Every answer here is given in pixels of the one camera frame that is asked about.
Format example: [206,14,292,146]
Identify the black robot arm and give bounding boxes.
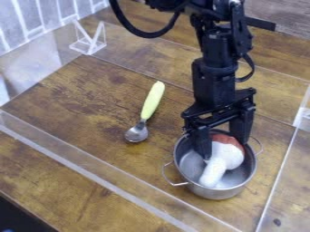
[146,0,255,159]

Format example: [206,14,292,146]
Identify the silver metal pot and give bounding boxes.
[162,130,262,200]

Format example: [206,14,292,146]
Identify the red and white plush mushroom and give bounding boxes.
[199,133,245,188]

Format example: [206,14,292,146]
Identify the clear acrylic enclosure wall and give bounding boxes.
[0,23,310,232]

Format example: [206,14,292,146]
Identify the black cable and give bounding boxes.
[108,0,191,39]

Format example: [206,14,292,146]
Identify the black bar on table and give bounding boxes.
[246,17,277,32]

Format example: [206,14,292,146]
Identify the yellow handled metal spoon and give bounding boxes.
[125,81,165,142]

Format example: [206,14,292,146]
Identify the clear acrylic triangular stand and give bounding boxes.
[70,21,107,55]

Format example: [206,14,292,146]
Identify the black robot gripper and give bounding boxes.
[182,58,255,160]

